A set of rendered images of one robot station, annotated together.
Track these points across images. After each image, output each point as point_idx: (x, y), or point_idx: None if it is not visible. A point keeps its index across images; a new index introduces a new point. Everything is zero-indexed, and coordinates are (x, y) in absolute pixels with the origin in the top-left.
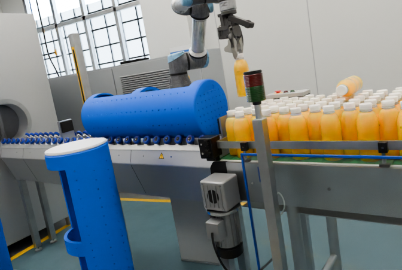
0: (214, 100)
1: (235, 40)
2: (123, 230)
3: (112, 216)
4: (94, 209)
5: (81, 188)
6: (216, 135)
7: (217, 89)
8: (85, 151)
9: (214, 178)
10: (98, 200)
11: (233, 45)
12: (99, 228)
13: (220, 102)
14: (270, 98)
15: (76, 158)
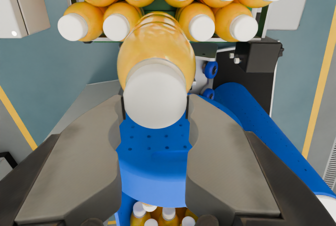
0: (159, 131)
1: (202, 183)
2: (244, 120)
3: (264, 129)
4: (287, 141)
5: (308, 163)
6: (259, 43)
7: (135, 149)
8: (327, 193)
9: (291, 11)
10: (287, 145)
11: (259, 142)
12: (276, 128)
13: (134, 126)
14: (22, 17)
15: (332, 192)
